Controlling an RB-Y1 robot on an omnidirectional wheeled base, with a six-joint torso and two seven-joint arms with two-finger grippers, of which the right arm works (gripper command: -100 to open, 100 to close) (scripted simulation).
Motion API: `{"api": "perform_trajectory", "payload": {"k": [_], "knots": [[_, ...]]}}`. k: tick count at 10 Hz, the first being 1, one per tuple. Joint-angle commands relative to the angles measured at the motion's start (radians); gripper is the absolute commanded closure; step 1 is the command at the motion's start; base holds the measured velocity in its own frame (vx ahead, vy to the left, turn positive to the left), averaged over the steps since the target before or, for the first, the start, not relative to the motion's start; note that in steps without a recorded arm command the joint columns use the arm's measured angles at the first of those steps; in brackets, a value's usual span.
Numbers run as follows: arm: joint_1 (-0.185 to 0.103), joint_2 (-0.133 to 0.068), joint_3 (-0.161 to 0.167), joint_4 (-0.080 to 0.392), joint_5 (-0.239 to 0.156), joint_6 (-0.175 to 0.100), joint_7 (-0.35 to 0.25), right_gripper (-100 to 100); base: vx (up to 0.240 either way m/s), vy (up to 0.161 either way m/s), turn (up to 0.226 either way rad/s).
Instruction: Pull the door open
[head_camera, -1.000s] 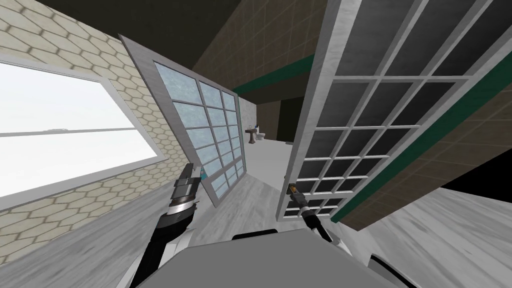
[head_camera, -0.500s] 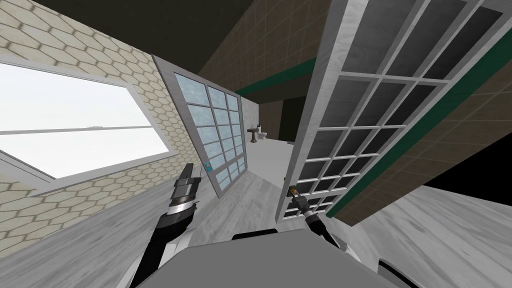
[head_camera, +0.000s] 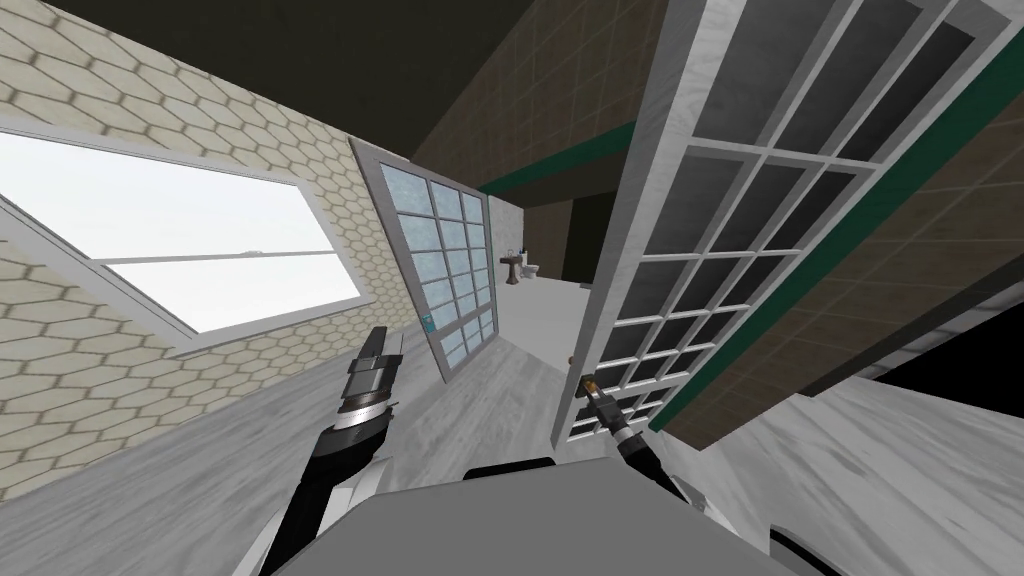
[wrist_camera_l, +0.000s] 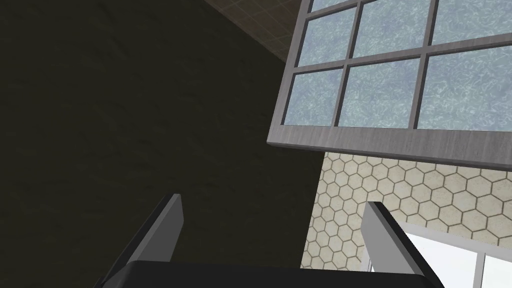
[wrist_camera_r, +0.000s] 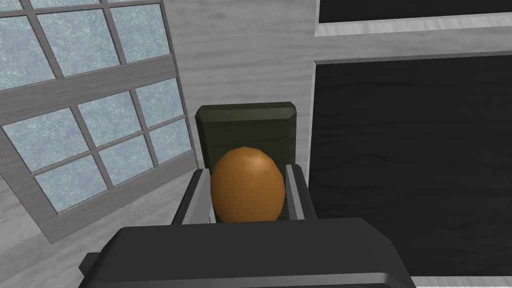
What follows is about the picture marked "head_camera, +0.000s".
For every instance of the white door with dark panes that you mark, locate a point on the white door with dark panes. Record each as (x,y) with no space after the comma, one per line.
(720,240)

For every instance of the grey door with blue panes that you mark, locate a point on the grey door with blue panes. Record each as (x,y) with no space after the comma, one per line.
(448,264)

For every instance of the brown pedestal sink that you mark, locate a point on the brown pedestal sink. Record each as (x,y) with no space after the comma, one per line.
(512,266)

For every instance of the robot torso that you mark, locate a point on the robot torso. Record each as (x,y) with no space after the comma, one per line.
(520,528)

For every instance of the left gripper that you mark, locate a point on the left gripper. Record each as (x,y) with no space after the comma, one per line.
(373,382)

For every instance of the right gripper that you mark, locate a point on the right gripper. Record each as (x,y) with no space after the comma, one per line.
(612,414)

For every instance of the white framed window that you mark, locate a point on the white framed window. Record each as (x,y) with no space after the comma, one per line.
(200,240)

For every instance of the gold door knob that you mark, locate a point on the gold door knob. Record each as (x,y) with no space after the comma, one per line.
(593,386)

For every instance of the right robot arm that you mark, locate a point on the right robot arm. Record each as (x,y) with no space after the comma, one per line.
(642,454)

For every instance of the white toilet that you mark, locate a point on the white toilet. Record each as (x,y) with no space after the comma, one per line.
(530,268)

